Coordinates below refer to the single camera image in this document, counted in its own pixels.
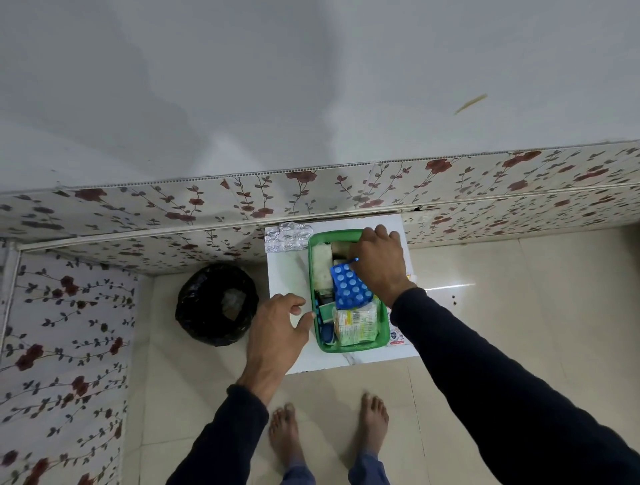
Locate person's left hand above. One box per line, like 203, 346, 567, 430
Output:
243, 294, 316, 388

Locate person's right hand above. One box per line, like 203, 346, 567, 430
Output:
348, 225, 417, 308

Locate blue blister pack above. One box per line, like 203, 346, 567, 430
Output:
329, 258, 375, 310

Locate person's right forearm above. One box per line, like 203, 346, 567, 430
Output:
389, 288, 640, 485

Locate person's left forearm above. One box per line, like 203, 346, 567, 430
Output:
166, 384, 271, 485

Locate white flat packet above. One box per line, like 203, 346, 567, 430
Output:
311, 243, 335, 296

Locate green and white sachet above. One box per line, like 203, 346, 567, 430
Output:
332, 300, 380, 347

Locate silver blister pack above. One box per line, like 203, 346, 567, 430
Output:
265, 239, 309, 254
264, 222, 315, 242

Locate crumpled paper scrap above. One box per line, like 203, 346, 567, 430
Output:
221, 289, 247, 321

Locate green plastic basket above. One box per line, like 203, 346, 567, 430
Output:
307, 229, 392, 354

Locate white printed leaflet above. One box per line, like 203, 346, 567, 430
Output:
387, 324, 417, 348

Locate black bin with bag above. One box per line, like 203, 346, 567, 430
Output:
175, 264, 260, 347

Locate person's left foot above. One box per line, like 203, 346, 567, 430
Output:
269, 404, 304, 469

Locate person's foot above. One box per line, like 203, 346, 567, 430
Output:
357, 393, 390, 456
269, 404, 304, 469

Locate person's right foot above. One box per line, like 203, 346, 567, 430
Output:
357, 393, 390, 456

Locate blue trousers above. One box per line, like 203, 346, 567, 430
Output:
281, 451, 391, 485

